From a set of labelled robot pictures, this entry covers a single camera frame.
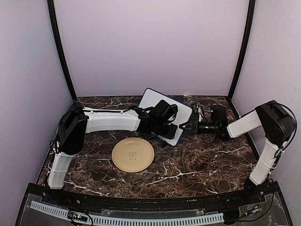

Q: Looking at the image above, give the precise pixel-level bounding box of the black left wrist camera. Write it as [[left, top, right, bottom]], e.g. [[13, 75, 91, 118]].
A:
[[154, 100, 178, 120]]

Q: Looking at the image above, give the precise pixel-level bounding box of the black left frame post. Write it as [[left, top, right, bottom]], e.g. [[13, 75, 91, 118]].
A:
[[47, 0, 77, 101]]

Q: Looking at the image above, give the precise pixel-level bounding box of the black whiteboard stand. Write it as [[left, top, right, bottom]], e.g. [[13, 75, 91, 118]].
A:
[[135, 131, 167, 148]]

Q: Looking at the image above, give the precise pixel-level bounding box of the blue framed whiteboard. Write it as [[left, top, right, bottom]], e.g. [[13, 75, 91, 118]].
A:
[[138, 88, 192, 146]]

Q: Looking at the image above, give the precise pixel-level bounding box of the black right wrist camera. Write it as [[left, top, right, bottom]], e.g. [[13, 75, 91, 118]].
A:
[[210, 105, 228, 124]]

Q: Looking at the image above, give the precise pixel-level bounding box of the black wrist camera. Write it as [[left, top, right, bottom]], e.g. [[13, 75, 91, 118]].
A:
[[210, 105, 228, 124], [154, 100, 178, 120]]

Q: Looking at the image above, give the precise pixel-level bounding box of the black right frame post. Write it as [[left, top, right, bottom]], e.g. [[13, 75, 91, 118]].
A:
[[227, 0, 256, 101]]

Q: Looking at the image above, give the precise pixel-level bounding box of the white slotted cable duct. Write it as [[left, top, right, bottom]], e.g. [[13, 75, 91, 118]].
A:
[[30, 201, 224, 226]]

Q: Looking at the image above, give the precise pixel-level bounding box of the beige plate with bear drawing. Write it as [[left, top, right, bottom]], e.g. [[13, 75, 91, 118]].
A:
[[111, 137, 155, 173]]

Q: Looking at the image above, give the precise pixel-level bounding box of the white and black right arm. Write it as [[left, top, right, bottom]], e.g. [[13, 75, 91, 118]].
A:
[[179, 100, 297, 186]]

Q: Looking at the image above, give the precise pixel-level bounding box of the black frame post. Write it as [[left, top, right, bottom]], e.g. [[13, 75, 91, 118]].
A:
[[227, 0, 256, 101], [47, 0, 77, 101]]

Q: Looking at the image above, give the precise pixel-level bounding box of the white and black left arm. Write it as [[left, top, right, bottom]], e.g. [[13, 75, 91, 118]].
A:
[[45, 105, 178, 205]]

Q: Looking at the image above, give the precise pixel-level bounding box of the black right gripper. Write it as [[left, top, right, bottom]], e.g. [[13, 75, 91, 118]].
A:
[[180, 121, 218, 136]]

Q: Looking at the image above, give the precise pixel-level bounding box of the black front rail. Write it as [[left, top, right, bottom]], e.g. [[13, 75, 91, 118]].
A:
[[25, 180, 279, 212]]

